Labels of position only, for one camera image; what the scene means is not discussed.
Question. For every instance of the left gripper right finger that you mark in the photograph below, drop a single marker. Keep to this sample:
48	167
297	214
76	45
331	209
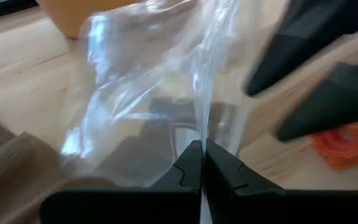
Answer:
275	207

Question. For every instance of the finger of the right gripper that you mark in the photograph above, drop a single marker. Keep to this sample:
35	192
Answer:
337	102
309	31

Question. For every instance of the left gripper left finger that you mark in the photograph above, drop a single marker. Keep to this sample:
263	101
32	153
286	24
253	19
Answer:
120	207

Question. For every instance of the orange elastic bandage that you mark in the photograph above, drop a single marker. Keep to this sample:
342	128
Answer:
346	149

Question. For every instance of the clear plastic zip bag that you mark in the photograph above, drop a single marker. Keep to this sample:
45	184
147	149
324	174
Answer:
129	77

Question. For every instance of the yellow plastic basket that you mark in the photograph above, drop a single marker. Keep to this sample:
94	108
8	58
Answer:
73	15

